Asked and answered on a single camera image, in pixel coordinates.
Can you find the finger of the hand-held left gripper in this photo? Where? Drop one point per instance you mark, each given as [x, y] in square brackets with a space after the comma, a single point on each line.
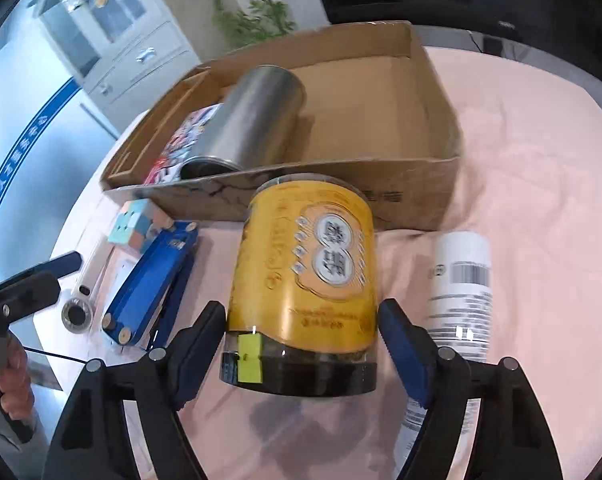
[26, 297]
[56, 264]

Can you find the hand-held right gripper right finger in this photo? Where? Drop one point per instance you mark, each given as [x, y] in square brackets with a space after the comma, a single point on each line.
[406, 352]

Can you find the brown cardboard box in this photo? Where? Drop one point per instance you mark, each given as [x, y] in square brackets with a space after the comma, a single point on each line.
[381, 110]

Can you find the colourful printed flat pack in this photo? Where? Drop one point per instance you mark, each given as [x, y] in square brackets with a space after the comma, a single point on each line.
[181, 145]

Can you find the thin-trunk green leafy plant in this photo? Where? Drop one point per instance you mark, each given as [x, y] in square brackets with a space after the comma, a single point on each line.
[261, 22]

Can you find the blue stapler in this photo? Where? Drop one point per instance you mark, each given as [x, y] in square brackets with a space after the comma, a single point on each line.
[141, 280]

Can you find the silver metal can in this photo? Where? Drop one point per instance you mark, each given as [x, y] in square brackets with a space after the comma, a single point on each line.
[251, 115]

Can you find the white barcode label bottle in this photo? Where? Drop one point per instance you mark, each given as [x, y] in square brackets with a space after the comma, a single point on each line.
[461, 280]

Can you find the person's left hand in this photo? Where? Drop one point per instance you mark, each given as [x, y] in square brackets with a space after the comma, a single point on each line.
[18, 380]

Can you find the brown cardboard insert tray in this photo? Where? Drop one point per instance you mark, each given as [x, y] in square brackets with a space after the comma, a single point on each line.
[146, 132]

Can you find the blue striped frosted glass door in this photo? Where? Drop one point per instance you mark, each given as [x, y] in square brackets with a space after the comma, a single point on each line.
[26, 135]

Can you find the pastel puzzle cube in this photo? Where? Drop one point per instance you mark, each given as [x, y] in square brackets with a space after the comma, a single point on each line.
[131, 225]

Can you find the grey metal glass-door cabinet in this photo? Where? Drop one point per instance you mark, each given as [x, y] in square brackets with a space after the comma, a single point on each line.
[121, 50]

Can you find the yellow label round canister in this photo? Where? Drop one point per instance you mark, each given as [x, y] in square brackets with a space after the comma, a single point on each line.
[301, 260]

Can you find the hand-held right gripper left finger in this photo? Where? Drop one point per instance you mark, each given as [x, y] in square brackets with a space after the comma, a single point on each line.
[201, 352]

